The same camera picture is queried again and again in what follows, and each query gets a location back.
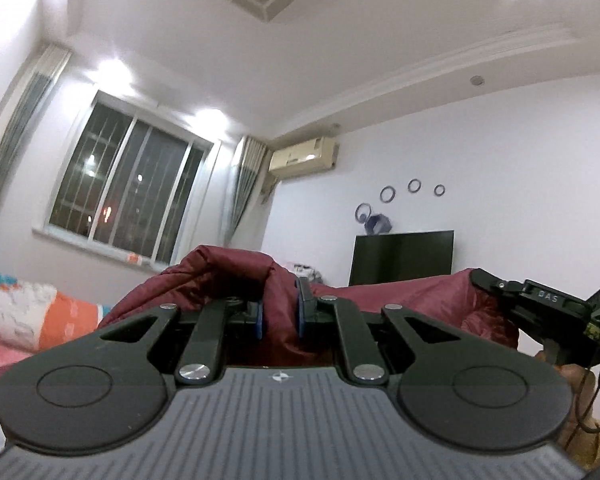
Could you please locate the pink plush bed sheet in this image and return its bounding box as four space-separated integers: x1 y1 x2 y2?
0 335 37 413

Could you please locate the barred sliding window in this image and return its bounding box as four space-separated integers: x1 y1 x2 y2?
46 90 216 266

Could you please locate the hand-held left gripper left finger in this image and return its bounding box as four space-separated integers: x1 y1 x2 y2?
97 296 265 386

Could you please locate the beige wall air conditioner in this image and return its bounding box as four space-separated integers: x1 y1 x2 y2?
267 136 341 179

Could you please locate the black flat television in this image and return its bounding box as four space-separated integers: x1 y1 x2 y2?
349 230 455 287

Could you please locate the long grey striped curtain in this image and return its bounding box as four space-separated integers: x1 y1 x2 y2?
0 44 72 256

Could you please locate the short grey striped curtain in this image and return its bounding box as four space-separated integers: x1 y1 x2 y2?
222 135 272 262

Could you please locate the maroon padded jacket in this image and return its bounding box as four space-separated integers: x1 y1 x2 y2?
97 245 521 367

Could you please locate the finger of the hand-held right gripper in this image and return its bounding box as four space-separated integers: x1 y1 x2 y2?
469 268 527 317

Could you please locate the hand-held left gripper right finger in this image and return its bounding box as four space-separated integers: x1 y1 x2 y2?
295 276 461 386

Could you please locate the person's right hand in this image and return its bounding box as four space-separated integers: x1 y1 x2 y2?
534 351 598 443

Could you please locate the rolled orange teal cartoon quilt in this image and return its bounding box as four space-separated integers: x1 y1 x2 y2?
0 265 115 354

